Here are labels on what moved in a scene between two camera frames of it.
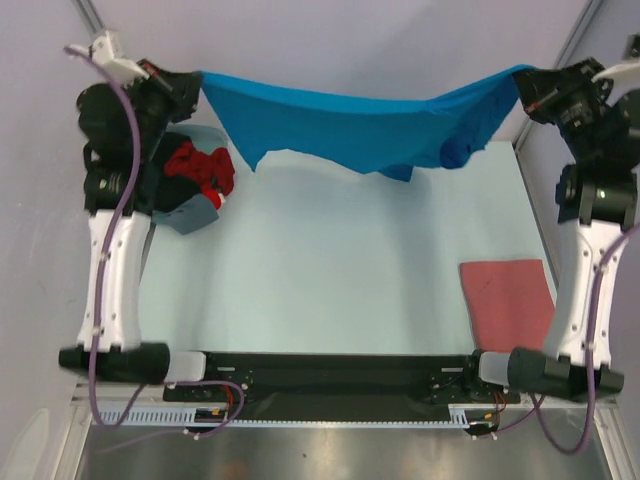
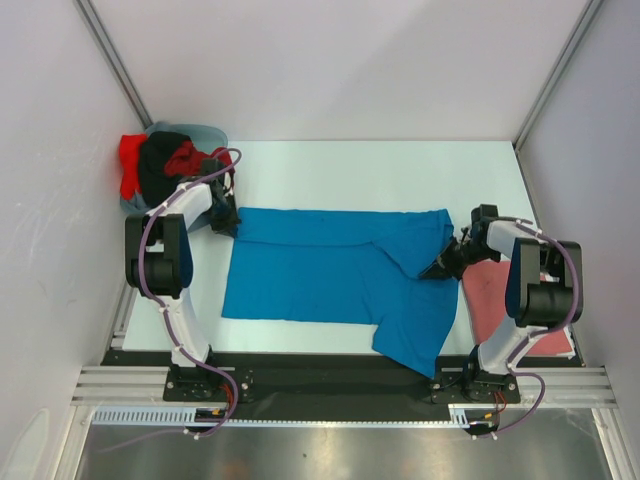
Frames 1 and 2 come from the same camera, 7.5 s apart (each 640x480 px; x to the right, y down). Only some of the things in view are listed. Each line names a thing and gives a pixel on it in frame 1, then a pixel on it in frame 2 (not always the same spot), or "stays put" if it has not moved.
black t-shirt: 160,188 stays put
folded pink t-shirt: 511,304 stays put
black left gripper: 178,89 -> 228,226
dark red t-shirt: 217,165 stays put
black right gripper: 544,91 -> 437,270
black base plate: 342,381 stays put
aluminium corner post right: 568,54 stays put
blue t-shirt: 261,116 -> 361,267
